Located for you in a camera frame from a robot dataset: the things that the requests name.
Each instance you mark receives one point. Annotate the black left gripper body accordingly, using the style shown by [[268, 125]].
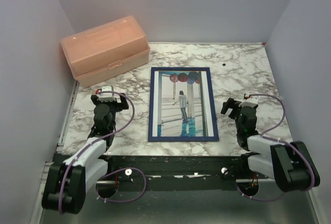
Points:
[[114, 106]]

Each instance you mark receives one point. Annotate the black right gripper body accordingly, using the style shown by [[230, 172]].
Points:
[[235, 115]]

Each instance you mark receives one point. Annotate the photo print with balloons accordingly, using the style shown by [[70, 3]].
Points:
[[181, 105]]

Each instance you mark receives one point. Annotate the blue wooden picture frame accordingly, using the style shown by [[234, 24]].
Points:
[[152, 105]]

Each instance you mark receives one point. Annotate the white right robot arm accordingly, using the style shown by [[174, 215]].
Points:
[[289, 164]]

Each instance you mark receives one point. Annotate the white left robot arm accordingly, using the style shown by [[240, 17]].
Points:
[[68, 182]]

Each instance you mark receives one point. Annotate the pink plastic storage box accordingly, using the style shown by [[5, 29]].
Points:
[[106, 51]]

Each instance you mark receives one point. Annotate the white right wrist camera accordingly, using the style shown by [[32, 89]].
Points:
[[249, 101]]

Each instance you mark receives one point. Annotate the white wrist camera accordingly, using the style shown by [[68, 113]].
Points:
[[105, 94], [249, 101]]

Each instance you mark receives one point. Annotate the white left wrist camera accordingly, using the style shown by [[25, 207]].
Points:
[[105, 94]]

